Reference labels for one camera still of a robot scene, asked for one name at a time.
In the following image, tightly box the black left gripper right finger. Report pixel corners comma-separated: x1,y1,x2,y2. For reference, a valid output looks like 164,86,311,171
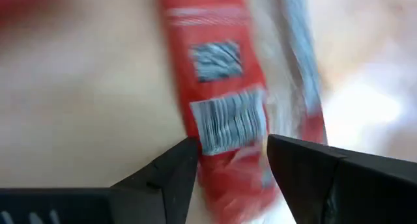
266,133,417,224

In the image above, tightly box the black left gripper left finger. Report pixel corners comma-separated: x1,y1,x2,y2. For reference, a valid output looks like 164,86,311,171
0,137,200,224

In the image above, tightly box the red popcorn bag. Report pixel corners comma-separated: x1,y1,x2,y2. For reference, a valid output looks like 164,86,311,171
155,0,329,224

